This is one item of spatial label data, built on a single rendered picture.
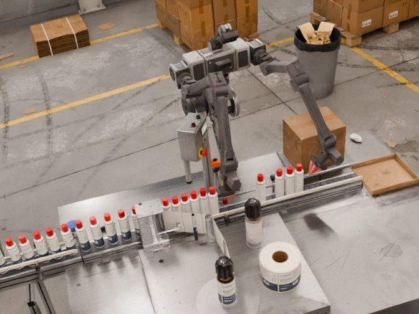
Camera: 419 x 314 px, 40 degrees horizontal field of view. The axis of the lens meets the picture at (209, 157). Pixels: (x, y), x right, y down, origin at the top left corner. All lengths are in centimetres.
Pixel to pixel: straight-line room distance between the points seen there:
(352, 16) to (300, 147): 341
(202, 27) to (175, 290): 398
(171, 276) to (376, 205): 123
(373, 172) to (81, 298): 184
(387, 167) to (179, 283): 150
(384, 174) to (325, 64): 219
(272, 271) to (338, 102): 323
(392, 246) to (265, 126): 253
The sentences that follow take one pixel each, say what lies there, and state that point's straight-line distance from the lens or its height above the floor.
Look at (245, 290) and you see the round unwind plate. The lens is 287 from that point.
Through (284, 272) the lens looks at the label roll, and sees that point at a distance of 276.
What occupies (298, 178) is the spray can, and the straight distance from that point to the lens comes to 327.
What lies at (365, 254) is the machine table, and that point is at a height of 83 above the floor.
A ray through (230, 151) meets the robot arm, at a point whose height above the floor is 133.
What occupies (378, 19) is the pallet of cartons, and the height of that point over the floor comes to 26.
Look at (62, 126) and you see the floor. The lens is 587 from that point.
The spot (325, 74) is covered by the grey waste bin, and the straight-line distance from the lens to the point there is 566.
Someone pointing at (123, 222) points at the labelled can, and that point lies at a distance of 310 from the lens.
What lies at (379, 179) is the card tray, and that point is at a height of 83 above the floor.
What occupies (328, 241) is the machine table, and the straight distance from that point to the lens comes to 317.
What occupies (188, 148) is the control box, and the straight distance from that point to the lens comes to 294.
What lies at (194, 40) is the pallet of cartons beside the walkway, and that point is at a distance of 641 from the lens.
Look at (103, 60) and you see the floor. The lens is 690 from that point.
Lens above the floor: 313
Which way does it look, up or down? 38 degrees down
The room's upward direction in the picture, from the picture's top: 6 degrees counter-clockwise
